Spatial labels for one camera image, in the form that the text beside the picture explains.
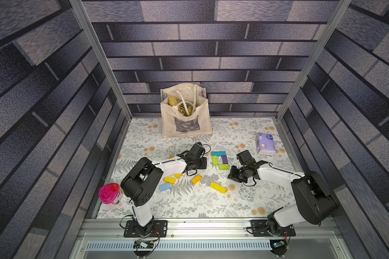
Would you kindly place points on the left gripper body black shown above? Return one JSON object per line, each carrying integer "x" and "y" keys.
{"x": 201, "y": 163}

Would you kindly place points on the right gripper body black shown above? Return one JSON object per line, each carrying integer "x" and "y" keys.
{"x": 236, "y": 175}

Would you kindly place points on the small yellow block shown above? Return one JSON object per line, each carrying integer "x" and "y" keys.
{"x": 170, "y": 180}
{"x": 196, "y": 179}

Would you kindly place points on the green block small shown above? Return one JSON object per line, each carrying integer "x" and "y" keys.
{"x": 214, "y": 160}

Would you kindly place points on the teal block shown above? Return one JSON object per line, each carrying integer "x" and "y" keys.
{"x": 220, "y": 153}

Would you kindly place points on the purple block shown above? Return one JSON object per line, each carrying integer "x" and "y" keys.
{"x": 225, "y": 160}

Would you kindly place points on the lime green block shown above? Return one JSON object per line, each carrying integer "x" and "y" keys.
{"x": 224, "y": 166}

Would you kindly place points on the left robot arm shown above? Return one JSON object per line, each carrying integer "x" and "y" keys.
{"x": 142, "y": 180}

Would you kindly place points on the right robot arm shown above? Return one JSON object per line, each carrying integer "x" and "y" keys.
{"x": 314, "y": 199}

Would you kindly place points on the long yellow block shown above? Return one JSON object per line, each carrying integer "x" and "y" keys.
{"x": 177, "y": 176}

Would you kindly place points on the purple tissue pack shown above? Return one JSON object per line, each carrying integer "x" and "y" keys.
{"x": 265, "y": 144}

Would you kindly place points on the light blue block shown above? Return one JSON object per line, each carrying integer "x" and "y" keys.
{"x": 165, "y": 187}

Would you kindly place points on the beige canvas tote bag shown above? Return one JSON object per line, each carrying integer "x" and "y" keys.
{"x": 185, "y": 111}

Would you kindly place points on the right circuit board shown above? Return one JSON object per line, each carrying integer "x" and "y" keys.
{"x": 277, "y": 244}

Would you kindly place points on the circuit board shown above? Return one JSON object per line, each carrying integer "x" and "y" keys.
{"x": 138, "y": 244}
{"x": 277, "y": 244}

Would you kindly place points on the pink lidded cup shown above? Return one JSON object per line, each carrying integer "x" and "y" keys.
{"x": 110, "y": 194}

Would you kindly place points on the left circuit board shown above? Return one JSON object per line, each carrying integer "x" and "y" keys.
{"x": 138, "y": 244}

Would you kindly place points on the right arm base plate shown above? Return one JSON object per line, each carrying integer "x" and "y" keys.
{"x": 260, "y": 228}

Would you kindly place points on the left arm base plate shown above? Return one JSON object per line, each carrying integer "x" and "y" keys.
{"x": 155, "y": 228}

